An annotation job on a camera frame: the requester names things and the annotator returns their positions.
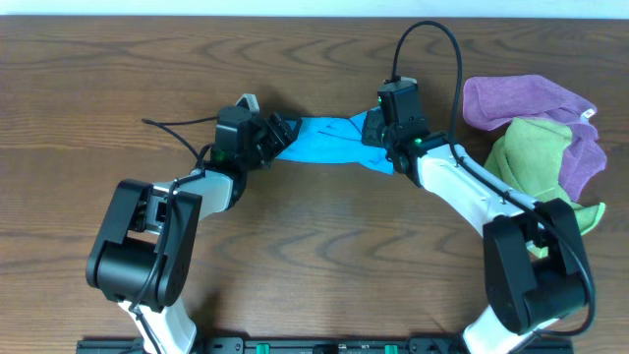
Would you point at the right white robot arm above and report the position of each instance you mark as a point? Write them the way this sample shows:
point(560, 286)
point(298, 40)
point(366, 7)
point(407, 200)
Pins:
point(536, 269)

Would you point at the blue microfiber cloth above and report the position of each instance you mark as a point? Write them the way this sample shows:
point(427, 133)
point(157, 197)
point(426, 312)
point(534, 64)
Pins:
point(335, 140)

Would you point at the green microfiber cloth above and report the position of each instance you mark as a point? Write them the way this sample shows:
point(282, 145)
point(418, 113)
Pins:
point(545, 160)

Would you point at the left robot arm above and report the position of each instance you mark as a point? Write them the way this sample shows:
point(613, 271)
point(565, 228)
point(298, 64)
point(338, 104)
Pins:
point(142, 253)

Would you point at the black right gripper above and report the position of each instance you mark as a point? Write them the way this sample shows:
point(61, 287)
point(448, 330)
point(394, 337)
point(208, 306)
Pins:
point(372, 120)

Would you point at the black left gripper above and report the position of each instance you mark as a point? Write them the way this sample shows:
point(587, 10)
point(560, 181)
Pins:
point(284, 138)

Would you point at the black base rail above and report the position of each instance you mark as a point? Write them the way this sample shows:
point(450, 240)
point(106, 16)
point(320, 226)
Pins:
point(237, 345)

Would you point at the purple microfiber cloth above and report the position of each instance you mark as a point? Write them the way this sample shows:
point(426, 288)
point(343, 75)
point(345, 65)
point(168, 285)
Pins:
point(491, 102)

